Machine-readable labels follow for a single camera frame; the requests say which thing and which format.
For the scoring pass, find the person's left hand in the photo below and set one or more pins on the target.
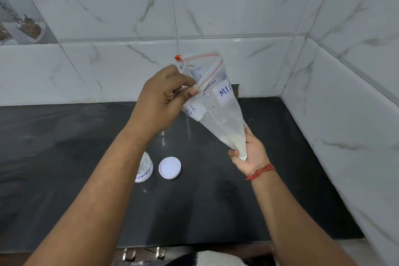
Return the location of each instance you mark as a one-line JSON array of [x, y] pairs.
[[157, 103]]

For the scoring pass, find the person's right hand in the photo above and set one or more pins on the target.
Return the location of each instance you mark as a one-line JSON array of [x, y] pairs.
[[254, 156]]

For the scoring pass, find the person's right thumb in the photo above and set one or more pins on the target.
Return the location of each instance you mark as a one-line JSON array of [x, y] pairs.
[[250, 135]]

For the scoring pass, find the person's left thumb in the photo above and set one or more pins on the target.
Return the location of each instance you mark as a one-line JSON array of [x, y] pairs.
[[189, 94]]

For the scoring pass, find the clear zip bag white powder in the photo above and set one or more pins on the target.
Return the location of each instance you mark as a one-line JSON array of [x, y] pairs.
[[223, 116]]

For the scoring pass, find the person's left forearm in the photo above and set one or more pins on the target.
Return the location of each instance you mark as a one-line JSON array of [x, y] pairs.
[[93, 200]]

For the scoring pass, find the person's right forearm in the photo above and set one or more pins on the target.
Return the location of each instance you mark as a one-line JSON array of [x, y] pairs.
[[293, 222]]

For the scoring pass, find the white round jar lid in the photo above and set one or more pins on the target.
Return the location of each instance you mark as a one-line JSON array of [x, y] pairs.
[[170, 168]]

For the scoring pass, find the clear plastic jar white label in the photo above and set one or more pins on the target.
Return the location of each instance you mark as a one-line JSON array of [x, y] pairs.
[[145, 169]]

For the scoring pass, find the black and white clothing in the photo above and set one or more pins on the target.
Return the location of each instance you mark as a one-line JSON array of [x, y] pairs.
[[218, 259]]

